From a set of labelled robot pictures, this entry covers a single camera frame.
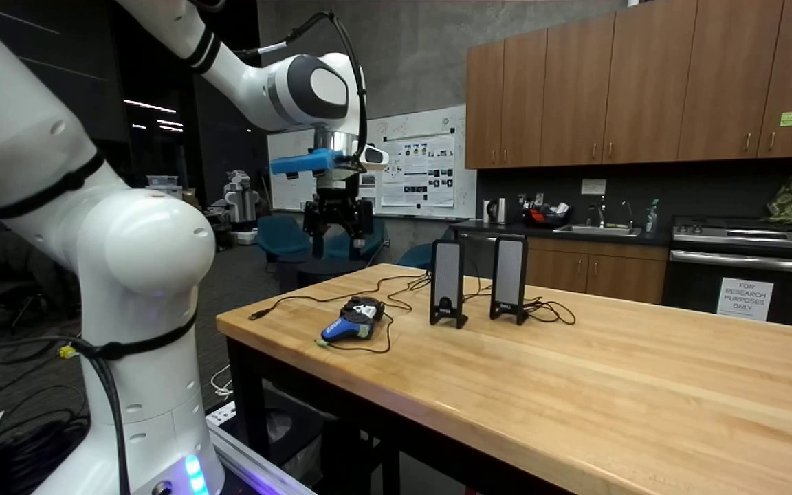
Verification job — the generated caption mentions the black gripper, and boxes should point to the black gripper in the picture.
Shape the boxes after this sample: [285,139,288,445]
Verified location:
[300,173,377,262]

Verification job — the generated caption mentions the blue white game controller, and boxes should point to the blue white game controller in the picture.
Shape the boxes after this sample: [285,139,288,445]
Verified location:
[317,294,387,348]

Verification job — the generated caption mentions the robot base cart with lights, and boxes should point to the robot base cart with lights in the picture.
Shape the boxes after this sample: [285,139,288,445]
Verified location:
[152,403,318,495]

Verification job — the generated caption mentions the blue chair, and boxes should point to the blue chair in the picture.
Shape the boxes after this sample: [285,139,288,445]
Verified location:
[256,211,318,266]

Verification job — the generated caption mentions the grey background machine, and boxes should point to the grey background machine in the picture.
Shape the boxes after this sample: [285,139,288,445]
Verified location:
[216,169,263,233]

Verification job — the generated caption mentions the white poster board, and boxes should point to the white poster board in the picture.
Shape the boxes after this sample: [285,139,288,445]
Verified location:
[266,103,466,222]

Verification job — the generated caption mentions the black flat standing speaker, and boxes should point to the black flat standing speaker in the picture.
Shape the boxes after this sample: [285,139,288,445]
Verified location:
[487,233,532,328]
[427,238,471,331]

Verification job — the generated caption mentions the silver kettle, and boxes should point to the silver kettle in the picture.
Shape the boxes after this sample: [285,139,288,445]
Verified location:
[483,196,509,228]

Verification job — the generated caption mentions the dark monitor screen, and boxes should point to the dark monitor screen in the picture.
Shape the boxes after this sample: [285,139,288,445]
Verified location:
[121,89,190,143]

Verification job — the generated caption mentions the brown wooden base cabinets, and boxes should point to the brown wooden base cabinets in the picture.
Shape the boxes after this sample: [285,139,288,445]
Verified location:
[521,233,670,306]

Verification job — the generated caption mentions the white paper sign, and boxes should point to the white paper sign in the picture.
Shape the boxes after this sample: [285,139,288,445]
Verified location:
[715,275,774,324]

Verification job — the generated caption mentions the stainless steel oven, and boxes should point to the stainless steel oven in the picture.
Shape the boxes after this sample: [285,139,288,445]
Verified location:
[664,217,792,332]

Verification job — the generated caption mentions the wrist camera blue mount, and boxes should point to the wrist camera blue mount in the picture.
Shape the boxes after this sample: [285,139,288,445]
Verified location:
[268,143,391,180]

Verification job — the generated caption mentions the black USB cable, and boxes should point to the black USB cable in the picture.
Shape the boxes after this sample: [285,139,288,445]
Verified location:
[245,269,433,324]

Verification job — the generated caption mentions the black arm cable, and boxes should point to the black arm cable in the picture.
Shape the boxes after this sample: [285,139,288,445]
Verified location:
[256,8,370,163]

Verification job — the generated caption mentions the black table frame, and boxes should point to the black table frame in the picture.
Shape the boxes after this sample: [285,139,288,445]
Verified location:
[224,335,545,495]

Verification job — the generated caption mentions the black speaker cable tangle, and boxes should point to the black speaker cable tangle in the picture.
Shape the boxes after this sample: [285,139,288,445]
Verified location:
[461,279,579,331]

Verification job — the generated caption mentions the black base cable yellow tag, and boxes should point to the black base cable yellow tag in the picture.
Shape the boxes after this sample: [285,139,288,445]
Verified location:
[55,338,134,495]

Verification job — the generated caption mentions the brown wooden wall cabinets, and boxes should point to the brown wooden wall cabinets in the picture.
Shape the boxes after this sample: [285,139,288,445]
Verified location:
[464,0,792,173]

